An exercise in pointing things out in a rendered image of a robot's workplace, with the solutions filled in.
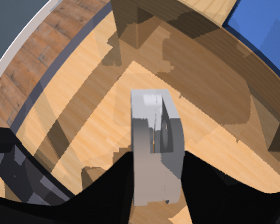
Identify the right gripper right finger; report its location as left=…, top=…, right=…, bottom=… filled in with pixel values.
left=181, top=150, right=280, bottom=224

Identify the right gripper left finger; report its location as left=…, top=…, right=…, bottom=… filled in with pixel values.
left=0, top=152, right=134, bottom=224

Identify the blue open tray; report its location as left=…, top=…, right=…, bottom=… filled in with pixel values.
left=222, top=0, right=280, bottom=77

